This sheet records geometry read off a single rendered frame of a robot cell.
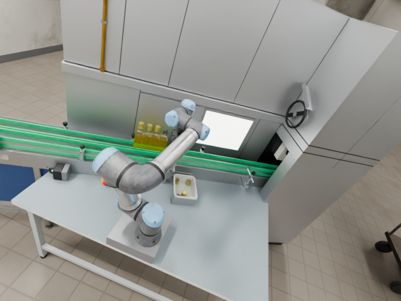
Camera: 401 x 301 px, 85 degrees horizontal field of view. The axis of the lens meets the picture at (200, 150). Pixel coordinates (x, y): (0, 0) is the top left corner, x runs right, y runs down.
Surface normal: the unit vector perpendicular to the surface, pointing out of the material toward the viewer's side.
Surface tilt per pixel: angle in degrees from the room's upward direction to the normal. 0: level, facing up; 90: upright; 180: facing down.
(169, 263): 0
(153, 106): 90
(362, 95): 90
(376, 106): 90
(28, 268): 0
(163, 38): 90
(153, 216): 7
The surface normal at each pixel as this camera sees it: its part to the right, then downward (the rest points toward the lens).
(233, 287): 0.31, -0.75
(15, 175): 0.12, 0.65
